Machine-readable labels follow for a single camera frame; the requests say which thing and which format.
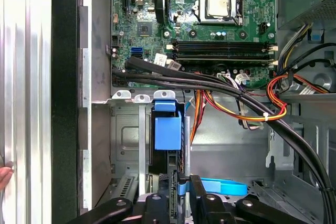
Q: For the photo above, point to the hard disk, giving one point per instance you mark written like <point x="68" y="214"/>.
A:
<point x="168" y="132"/>

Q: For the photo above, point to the blue SATA port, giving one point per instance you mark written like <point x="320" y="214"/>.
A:
<point x="136" y="50"/>

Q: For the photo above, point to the black open PC case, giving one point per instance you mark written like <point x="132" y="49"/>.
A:
<point x="64" y="77"/>

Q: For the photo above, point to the metal disk bay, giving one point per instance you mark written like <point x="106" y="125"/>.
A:
<point x="128" y="134"/>

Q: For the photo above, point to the green motherboard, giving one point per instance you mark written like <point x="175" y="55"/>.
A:
<point x="257" y="24"/>

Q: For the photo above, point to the black square chipset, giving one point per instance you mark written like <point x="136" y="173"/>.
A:
<point x="145" y="29"/>

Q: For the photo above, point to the person hand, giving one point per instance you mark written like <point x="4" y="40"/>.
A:
<point x="5" y="178"/>

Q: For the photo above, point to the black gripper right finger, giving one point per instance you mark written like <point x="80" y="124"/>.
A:
<point x="199" y="203"/>

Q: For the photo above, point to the silver CPU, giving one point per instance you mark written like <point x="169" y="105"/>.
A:
<point x="218" y="6"/>

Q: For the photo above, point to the black RAM slot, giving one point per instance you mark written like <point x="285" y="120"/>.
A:
<point x="220" y="47"/>
<point x="220" y="56"/>

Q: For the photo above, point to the metal optical drive cage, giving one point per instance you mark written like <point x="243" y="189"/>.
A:
<point x="279" y="145"/>

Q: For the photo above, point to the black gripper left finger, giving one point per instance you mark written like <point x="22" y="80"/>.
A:
<point x="156" y="208"/>

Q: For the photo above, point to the CPU socket metal frame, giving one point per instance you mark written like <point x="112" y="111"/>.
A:
<point x="202" y="7"/>

